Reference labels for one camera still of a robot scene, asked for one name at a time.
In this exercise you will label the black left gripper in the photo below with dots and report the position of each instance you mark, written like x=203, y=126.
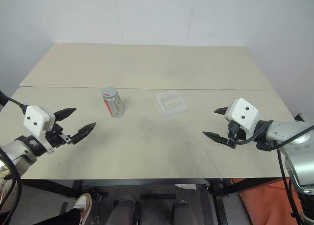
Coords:
x=56, y=138

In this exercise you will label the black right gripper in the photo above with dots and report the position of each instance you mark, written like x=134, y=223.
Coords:
x=236, y=134

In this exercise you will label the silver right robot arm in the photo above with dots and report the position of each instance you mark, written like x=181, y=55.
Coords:
x=294, y=146

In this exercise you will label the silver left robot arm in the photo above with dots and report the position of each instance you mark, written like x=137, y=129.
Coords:
x=19, y=151

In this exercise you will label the clear plastic jar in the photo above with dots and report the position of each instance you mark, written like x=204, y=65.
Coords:
x=115, y=107

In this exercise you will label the grey jar lid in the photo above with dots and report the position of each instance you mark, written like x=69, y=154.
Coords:
x=109, y=91

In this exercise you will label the clear plastic container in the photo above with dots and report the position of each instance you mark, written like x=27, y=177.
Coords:
x=171, y=103

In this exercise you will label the white sneaker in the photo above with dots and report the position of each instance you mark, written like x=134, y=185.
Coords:
x=84, y=204

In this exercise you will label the orange floor mat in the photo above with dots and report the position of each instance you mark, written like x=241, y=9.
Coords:
x=267, y=195

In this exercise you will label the black floor tape strip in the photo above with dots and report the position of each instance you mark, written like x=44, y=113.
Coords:
x=158, y=196

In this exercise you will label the dark trouser leg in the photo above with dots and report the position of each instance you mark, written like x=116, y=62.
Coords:
x=66, y=217

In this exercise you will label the small dark rounded shape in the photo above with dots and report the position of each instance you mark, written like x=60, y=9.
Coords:
x=182, y=212

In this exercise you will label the large dark rounded shape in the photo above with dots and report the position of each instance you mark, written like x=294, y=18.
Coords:
x=125, y=207

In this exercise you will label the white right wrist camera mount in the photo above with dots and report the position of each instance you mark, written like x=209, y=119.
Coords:
x=243, y=114

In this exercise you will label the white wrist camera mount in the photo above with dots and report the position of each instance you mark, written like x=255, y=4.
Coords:
x=35, y=118
x=243, y=114

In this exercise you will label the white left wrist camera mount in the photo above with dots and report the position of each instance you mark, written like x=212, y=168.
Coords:
x=35, y=118

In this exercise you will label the black metal table frame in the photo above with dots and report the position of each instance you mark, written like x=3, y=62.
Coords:
x=218, y=203

